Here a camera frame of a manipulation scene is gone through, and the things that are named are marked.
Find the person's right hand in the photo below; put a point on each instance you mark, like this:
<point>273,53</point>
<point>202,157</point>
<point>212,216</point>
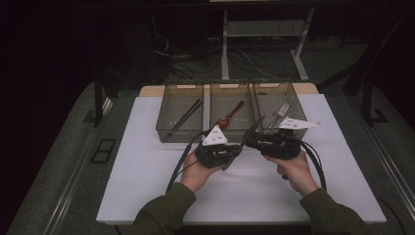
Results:
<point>297,173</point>

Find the white metal desk frame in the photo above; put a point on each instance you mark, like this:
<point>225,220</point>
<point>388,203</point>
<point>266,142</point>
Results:
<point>224,49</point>

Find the steel fork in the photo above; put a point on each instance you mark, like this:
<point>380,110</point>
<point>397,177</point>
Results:
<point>283,109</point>

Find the person's left hand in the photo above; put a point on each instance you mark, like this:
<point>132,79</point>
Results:
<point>194,174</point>

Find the black chopstick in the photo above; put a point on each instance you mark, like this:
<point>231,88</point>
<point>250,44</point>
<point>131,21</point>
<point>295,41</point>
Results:
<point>186,115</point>
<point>190,115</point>

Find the white board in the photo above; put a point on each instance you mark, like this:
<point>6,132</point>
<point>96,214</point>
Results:
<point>147,163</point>

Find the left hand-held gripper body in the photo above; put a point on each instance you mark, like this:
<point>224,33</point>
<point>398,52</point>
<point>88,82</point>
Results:
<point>213,155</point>

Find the brown wooden spoon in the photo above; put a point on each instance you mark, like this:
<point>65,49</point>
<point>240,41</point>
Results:
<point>223,122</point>

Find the smoky clear plastic bin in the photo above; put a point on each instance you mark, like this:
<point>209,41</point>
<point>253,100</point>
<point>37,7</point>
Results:
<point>228,98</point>
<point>177,107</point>
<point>270,98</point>

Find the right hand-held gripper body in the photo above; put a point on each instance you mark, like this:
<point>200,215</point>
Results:
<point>280,145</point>

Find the black metal stand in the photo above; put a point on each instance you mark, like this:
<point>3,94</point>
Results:
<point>368,104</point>
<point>98,101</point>

